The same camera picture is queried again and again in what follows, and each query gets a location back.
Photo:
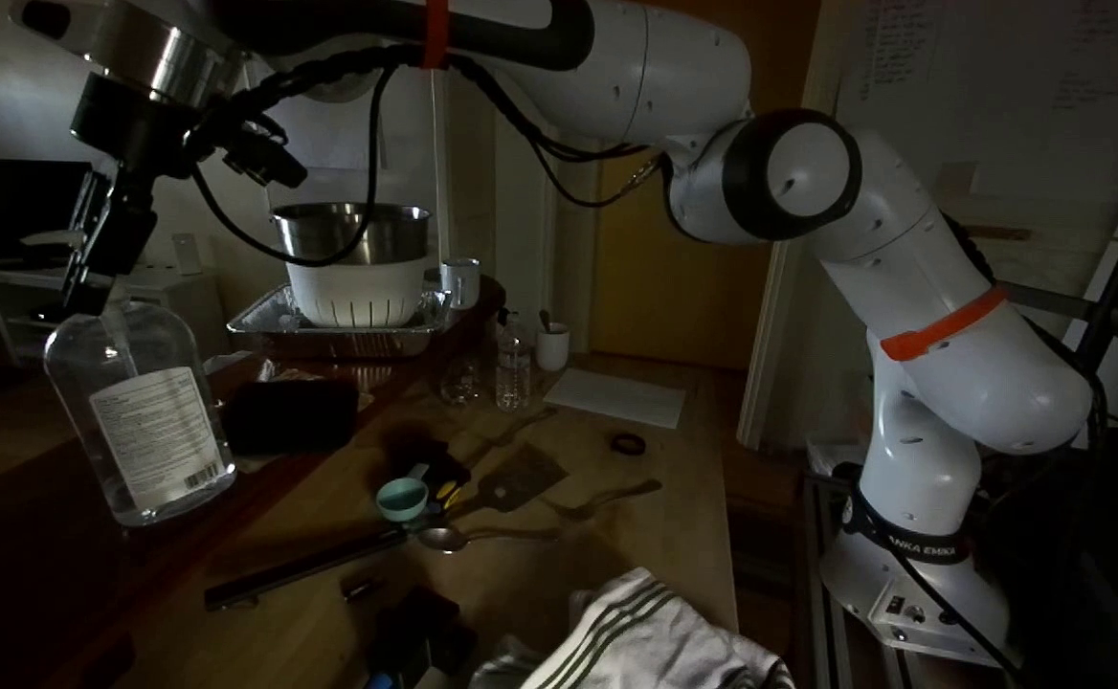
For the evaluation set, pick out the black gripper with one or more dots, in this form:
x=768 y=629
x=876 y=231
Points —
x=160 y=101

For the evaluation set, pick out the clear soap pump bottle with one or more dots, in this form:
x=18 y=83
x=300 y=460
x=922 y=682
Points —
x=131 y=387

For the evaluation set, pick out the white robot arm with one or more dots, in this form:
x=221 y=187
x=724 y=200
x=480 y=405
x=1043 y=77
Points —
x=956 y=365

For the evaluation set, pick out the clear plastic water bottle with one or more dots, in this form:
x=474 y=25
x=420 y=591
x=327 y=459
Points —
x=512 y=362

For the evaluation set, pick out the steel mixing bowl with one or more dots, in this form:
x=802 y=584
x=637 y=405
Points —
x=354 y=231

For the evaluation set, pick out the white ribbed bowl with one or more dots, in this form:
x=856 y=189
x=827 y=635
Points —
x=357 y=293

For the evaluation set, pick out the white mug on counter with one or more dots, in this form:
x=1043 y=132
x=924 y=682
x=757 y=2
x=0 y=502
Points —
x=461 y=282

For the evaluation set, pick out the metal baking tray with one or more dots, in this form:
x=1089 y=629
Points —
x=276 y=328

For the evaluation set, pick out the white mug near front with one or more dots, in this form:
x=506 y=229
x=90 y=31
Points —
x=552 y=345

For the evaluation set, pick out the teal measuring cup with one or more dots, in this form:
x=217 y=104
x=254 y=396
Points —
x=405 y=498

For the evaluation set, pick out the long wooden stick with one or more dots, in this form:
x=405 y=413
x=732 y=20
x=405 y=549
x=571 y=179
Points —
x=254 y=589

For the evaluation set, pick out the metal spoon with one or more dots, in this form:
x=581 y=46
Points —
x=558 y=518

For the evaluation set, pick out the black spatula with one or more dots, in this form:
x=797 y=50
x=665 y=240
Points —
x=520 y=480

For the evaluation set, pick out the white striped cloth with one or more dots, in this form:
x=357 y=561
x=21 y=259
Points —
x=637 y=635

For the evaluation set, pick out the dark ring band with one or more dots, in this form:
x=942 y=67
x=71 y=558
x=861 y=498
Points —
x=625 y=443

